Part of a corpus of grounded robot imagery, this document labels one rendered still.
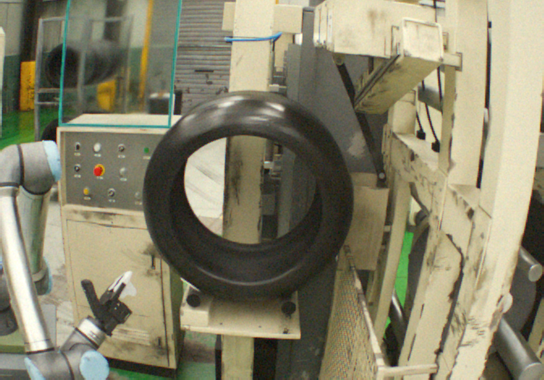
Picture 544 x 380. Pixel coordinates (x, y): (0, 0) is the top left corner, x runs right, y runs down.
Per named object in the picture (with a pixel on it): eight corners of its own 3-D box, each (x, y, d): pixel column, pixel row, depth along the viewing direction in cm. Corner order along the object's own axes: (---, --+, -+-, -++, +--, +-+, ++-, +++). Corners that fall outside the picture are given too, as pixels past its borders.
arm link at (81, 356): (79, 389, 115) (65, 375, 125) (116, 381, 123) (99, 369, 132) (70, 357, 115) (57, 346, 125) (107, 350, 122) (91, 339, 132)
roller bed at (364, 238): (330, 249, 207) (339, 171, 200) (368, 250, 207) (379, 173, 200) (335, 270, 188) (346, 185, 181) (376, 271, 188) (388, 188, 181)
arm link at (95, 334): (72, 324, 138) (81, 330, 131) (81, 313, 141) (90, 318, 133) (94, 343, 142) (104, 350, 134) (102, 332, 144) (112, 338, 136)
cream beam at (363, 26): (311, 47, 175) (313, 6, 172) (385, 56, 175) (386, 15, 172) (330, 53, 116) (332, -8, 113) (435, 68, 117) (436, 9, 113)
